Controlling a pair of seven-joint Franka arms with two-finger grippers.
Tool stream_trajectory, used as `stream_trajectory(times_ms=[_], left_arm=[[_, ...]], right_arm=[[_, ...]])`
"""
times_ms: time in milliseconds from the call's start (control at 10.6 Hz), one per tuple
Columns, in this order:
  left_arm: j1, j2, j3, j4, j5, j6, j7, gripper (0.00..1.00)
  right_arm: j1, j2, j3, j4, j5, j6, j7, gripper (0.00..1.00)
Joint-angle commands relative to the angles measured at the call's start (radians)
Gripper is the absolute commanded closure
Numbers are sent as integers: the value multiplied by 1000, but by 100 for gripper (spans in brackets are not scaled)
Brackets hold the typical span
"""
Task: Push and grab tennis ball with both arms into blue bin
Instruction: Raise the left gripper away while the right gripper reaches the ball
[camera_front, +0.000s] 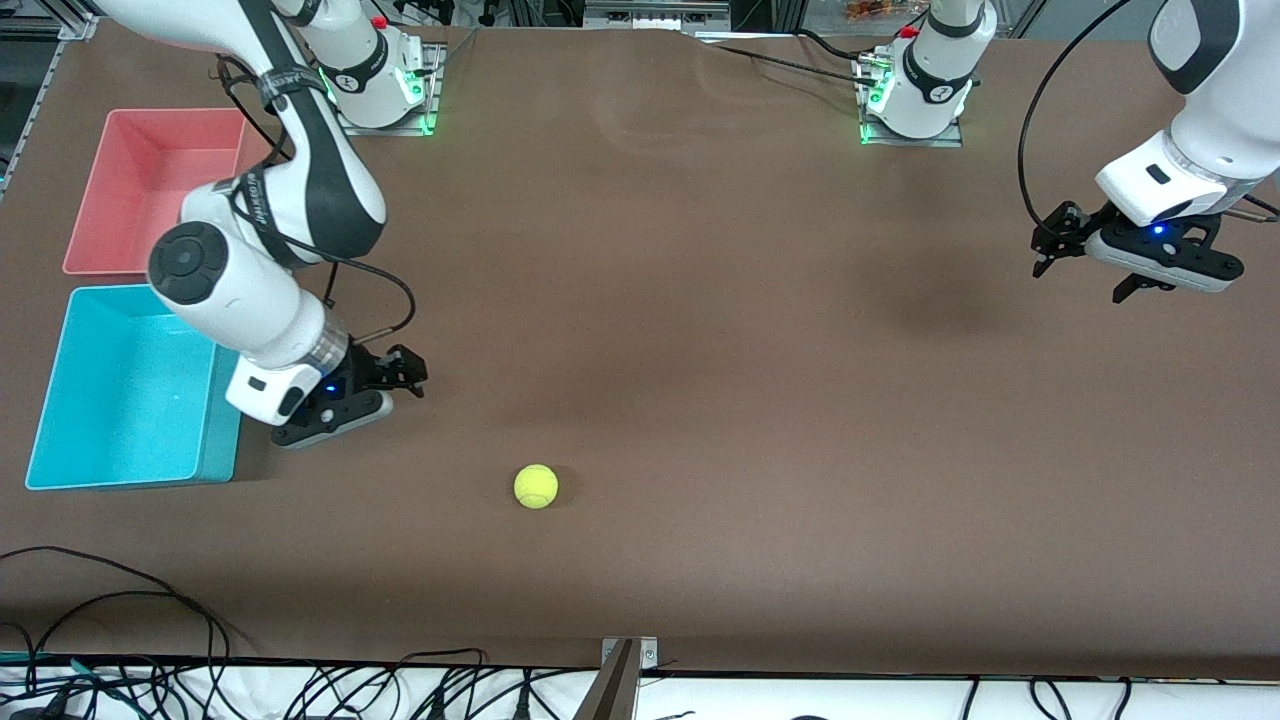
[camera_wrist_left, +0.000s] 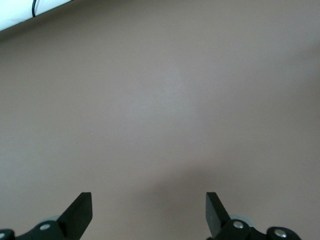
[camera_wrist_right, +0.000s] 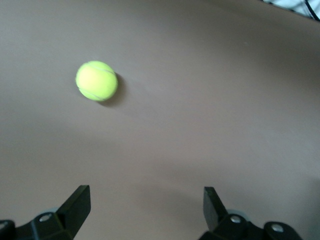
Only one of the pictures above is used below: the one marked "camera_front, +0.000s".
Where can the yellow tennis ball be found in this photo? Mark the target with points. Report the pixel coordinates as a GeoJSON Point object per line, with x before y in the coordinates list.
{"type": "Point", "coordinates": [536, 486]}

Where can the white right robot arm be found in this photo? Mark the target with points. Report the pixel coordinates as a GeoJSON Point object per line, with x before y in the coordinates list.
{"type": "Point", "coordinates": [250, 300]}

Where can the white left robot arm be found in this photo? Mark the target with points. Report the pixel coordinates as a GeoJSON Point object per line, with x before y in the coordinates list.
{"type": "Point", "coordinates": [935, 80]}

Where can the blue plastic bin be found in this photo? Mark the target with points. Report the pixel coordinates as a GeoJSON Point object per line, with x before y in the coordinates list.
{"type": "Point", "coordinates": [120, 420]}

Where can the pink plastic bin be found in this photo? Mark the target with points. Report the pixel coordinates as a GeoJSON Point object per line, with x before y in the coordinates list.
{"type": "Point", "coordinates": [130, 190]}

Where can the orange packet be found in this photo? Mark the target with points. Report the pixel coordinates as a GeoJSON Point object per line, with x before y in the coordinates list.
{"type": "Point", "coordinates": [870, 10]}

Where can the grey power strip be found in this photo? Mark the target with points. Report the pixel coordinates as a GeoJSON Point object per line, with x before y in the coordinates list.
{"type": "Point", "coordinates": [655, 15]}

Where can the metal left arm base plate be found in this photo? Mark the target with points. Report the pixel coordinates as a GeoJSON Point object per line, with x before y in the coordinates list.
{"type": "Point", "coordinates": [948, 138]}

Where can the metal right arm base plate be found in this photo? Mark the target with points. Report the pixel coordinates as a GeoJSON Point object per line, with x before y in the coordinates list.
{"type": "Point", "coordinates": [436, 80]}

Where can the small metal bracket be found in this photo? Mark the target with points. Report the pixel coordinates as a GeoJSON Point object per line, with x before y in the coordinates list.
{"type": "Point", "coordinates": [650, 652]}

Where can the grey metal post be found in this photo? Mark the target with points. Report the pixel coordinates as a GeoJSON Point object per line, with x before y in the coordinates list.
{"type": "Point", "coordinates": [612, 695]}

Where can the aluminium frame rail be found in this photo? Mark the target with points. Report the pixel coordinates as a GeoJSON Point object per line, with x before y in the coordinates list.
{"type": "Point", "coordinates": [80, 25]}

